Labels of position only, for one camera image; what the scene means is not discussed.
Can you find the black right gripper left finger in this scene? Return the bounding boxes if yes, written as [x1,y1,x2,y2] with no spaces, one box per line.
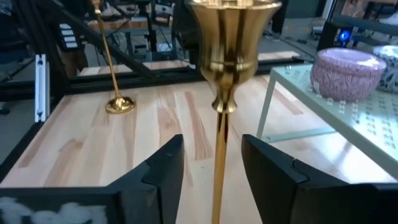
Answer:
[0,134,185,224]

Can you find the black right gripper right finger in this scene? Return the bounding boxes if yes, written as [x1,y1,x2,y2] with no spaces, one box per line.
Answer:
[241,134,398,224]

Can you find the purple floral candle tin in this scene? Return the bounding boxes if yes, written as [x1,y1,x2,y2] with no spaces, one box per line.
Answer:
[310,47,388,103]

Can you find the blue floral candle tin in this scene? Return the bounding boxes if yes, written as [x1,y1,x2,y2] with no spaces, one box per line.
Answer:
[373,45,398,94]

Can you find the tall brass candlestick holder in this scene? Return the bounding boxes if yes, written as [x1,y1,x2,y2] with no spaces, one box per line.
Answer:
[91,0,137,114]
[186,0,283,224]

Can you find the pale green perforated shelf riser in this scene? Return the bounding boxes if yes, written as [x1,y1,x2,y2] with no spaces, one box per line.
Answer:
[256,63,398,180]

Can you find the silver aluminium extrusion bar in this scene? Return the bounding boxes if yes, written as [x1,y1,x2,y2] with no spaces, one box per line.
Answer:
[34,54,50,123]

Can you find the black box with blue light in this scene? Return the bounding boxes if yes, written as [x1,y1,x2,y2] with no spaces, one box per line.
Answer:
[317,21,355,60]

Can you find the background wooden table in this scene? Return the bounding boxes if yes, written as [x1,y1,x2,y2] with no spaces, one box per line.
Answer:
[88,18,175,32]

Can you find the black rig frame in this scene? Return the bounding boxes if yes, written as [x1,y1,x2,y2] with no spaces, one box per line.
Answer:
[0,0,305,103]

